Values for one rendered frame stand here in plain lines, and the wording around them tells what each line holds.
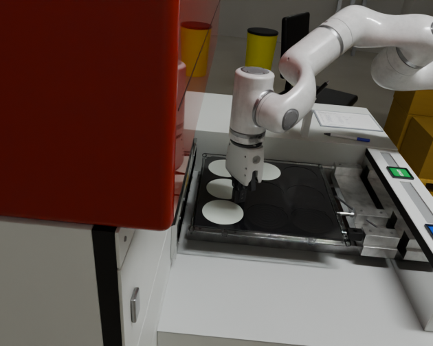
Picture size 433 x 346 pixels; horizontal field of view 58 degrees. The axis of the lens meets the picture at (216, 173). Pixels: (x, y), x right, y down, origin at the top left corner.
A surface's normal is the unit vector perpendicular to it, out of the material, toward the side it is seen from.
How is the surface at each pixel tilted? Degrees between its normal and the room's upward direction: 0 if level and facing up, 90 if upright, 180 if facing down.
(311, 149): 90
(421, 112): 90
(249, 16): 90
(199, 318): 0
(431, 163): 90
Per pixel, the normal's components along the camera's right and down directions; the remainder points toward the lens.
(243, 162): -0.78, 0.26
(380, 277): 0.08, -0.86
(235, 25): -0.15, 0.49
